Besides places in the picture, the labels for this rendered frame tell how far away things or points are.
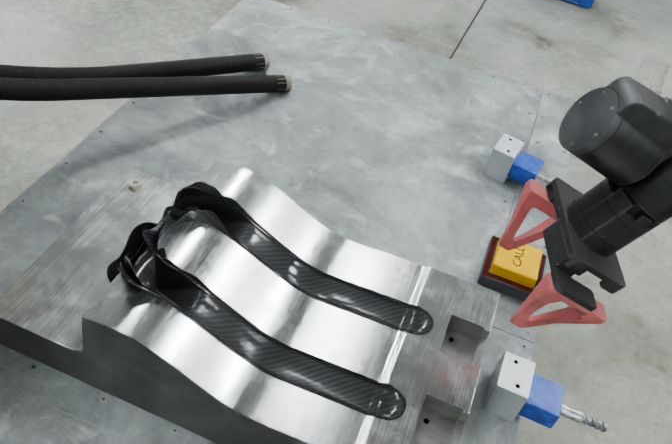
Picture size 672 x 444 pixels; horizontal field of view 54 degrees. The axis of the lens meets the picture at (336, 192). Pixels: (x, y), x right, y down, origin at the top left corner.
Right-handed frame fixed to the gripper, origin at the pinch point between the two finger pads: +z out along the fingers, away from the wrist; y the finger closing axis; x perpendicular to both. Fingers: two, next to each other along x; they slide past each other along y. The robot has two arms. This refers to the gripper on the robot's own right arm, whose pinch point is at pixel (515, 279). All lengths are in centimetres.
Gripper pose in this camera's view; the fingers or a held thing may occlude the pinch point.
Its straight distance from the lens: 68.0
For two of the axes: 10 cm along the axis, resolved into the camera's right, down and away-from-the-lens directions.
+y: -0.7, 6.8, -7.3
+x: 8.1, 4.6, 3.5
